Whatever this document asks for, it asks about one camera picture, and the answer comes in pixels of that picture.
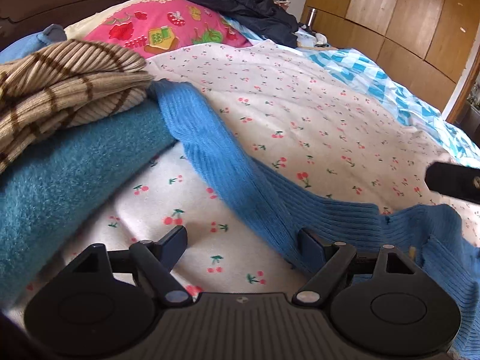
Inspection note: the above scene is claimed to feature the blue striped knit sweater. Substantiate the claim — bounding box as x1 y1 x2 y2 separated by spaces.
151 80 479 359

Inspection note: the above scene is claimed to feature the teal fuzzy folded sweater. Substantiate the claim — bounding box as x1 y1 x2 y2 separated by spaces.
1 100 174 309

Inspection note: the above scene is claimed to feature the white cherry print quilt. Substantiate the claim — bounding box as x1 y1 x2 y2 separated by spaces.
5 41 479 317

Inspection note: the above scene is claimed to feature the blue white checkered blanket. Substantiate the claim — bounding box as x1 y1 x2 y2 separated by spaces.
303 49 479 168

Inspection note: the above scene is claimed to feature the wooden wardrobe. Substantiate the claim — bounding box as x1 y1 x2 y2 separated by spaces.
302 0 479 111

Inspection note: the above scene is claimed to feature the beige brown striped sweater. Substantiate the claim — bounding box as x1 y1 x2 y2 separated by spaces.
1 39 153 170

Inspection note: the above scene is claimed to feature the steel thermos bottle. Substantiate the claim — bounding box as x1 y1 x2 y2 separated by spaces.
306 7 318 32

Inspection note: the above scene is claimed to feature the pink strawberry print pillow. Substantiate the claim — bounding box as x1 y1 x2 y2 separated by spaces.
65 0 251 58

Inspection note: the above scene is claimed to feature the light blue folded garment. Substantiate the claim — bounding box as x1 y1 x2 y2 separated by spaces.
0 24 67 63

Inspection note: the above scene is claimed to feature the pink basket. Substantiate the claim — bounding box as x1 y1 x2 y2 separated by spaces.
273 0 290 10

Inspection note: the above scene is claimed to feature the dark navy jacket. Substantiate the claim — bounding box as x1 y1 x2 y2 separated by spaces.
188 0 299 48

